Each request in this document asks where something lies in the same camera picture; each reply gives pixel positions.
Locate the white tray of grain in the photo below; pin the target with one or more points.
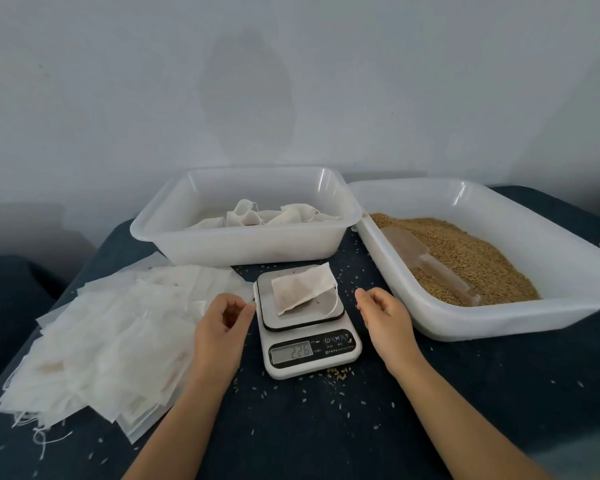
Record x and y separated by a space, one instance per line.
420 305

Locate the pile of white bags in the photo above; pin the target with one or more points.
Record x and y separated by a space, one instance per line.
110 335

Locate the white mesh bag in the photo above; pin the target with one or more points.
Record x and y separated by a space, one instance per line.
305 288

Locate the brown grain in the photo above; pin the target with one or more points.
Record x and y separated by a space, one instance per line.
480 260

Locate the white digital kitchen scale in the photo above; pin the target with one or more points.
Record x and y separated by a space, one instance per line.
305 347

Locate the white plastic tub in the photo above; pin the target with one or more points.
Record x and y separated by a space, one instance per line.
240 250

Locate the person's left hand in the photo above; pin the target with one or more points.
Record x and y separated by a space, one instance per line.
222 335

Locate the person's left forearm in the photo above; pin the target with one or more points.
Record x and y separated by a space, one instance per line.
175 435

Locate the person's right forearm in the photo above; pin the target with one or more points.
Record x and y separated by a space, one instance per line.
470 430

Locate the person's right hand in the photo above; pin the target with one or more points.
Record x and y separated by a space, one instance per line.
390 325

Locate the clear plastic scoop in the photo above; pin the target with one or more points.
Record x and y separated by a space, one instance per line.
420 257

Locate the dark blue tablecloth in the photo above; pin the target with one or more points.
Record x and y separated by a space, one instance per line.
460 405
10 315

